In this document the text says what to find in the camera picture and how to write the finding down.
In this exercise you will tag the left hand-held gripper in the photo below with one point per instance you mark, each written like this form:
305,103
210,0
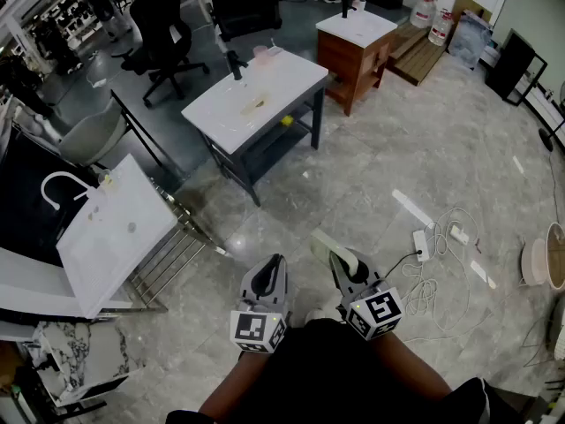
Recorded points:
258,327

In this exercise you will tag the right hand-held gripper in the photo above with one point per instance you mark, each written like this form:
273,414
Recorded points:
379,312

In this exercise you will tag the white plastic grid tray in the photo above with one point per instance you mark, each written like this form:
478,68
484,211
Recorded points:
320,243

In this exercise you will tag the person's left forearm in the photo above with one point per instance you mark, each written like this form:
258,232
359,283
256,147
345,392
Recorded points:
229,387

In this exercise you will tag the person's right forearm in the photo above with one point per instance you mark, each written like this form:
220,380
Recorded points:
415,365

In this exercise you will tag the chrome rack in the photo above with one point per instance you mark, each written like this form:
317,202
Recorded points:
176,254

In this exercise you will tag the person's black clothing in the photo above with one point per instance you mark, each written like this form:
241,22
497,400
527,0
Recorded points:
326,369

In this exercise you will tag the white power adapter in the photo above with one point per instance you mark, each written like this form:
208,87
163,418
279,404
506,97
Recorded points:
459,234

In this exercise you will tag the white washboard sink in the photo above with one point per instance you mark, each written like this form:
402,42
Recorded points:
119,241

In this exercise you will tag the yellow small item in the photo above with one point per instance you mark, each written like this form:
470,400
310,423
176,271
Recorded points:
288,120

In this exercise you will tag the clear cup with yellow item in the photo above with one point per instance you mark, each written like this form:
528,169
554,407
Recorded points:
107,183

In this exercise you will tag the marble pattern cabinet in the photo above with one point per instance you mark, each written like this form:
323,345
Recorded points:
88,356

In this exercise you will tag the white sink on grey stand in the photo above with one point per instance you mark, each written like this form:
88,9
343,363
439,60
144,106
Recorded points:
273,86

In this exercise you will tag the white sink on wooden cabinet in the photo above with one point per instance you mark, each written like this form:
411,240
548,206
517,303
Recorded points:
353,55

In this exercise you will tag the wooden pallet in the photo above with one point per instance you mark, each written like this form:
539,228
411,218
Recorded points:
417,55

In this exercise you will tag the grey chair with black legs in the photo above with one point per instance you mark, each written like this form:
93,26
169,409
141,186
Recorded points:
90,135

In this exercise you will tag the white board panel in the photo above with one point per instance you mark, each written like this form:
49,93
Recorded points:
26,281

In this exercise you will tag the black desk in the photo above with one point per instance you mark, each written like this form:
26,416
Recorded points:
26,201

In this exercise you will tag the clear water jug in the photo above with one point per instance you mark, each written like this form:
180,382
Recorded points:
440,28
423,11

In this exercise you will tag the grey framed board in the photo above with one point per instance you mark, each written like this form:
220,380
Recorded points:
470,38

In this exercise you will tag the small black faucet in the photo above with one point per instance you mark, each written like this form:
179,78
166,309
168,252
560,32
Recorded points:
346,7

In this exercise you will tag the black office chair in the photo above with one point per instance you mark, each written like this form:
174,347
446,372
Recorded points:
161,29

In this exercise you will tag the black frame side table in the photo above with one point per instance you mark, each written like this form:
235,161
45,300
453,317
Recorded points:
512,64

